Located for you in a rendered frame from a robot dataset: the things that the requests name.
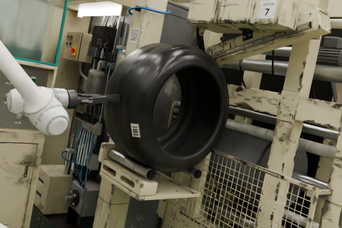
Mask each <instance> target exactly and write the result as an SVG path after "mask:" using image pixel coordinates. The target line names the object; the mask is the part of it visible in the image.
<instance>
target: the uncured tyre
mask: <svg viewBox="0 0 342 228"><path fill-rule="evenodd" d="M174 74H175V75H176V77H177V79H178V81H179V84H180V89H181V104H180V108H179V112H178V114H177V117H176V119H175V120H174V122H173V124H172V125H171V126H170V127H169V128H168V130H167V131H165V132H164V133H163V134H162V135H160V136H159V137H156V135H155V132H154V126H153V113H154V107H155V103H156V99H157V97H158V94H159V92H160V90H161V89H162V87H163V86H164V84H165V83H166V82H167V80H168V79H169V78H170V77H171V76H172V75H174ZM115 94H119V95H120V101H119V102H107V103H106V104H103V114H104V121H105V126H106V129H107V132H108V134H109V136H110V138H111V139H112V141H113V142H114V144H115V145H116V146H117V148H118V149H119V150H120V151H121V152H122V153H123V154H125V155H126V156H128V157H130V158H132V159H134V160H136V161H138V162H139V163H141V164H143V165H145V166H147V167H149V168H151V169H153V170H156V171H158V172H165V173H177V172H182V171H184V170H187V169H190V168H192V167H194V166H195V165H197V164H198V163H200V162H201V161H202V160H203V159H204V158H205V157H206V156H207V155H208V154H209V153H210V152H211V151H212V150H213V149H214V147H215V146H216V145H217V143H218V141H219V140H220V138H221V136H222V134H223V131H224V129H225V126H226V122H227V118H228V114H229V103H230V101H229V91H228V88H227V83H226V79H225V76H224V73H223V71H222V69H221V67H220V66H219V64H218V63H217V62H216V61H215V60H214V58H213V57H211V56H210V55H209V54H208V53H206V52H205V51H203V50H201V49H199V48H197V47H195V46H191V45H185V44H171V43H152V44H148V45H145V46H143V47H140V48H138V49H136V50H135V51H133V52H131V53H130V54H128V55H127V56H126V57H125V58H124V59H123V60H122V61H121V62H120V63H119V64H118V66H117V67H116V68H115V70H114V72H113V73H112V75H111V77H110V79H109V82H108V84H107V87H106V91H105V95H115ZM130 123H134V124H139V131H140V137H132V132H131V124H130Z"/></svg>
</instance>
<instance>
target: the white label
mask: <svg viewBox="0 0 342 228"><path fill-rule="evenodd" d="M130 124H131V132H132V137H140V131H139V124H134V123H130Z"/></svg>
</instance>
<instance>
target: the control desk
mask: <svg viewBox="0 0 342 228"><path fill-rule="evenodd" d="M16 61H17V62H18V64H19V65H20V66H21V67H22V69H23V70H24V71H25V72H26V74H27V75H28V76H29V77H30V79H31V80H32V81H33V82H34V83H35V84H36V86H38V87H45V88H54V86H55V80H56V74H57V71H58V67H56V66H50V65H45V64H39V63H33V62H27V61H22V60H16ZM12 89H15V87H14V86H13V85H12V84H11V82H10V81H9V80H8V79H7V78H6V76H5V75H4V74H3V72H2V71H1V70H0V223H1V224H3V225H4V226H6V227H8V228H29V227H30V221H31V215H32V210H33V204H34V199H35V193H36V187H37V182H38V176H39V170H40V164H41V159H42V153H43V147H44V142H45V136H46V135H45V134H43V133H41V132H40V131H39V130H38V129H37V128H36V127H35V126H34V125H33V124H32V123H31V122H30V120H29V118H28V117H26V116H25V115H18V114H15V113H12V112H10V111H9V109H8V106H7V95H8V93H9V91H10V90H12Z"/></svg>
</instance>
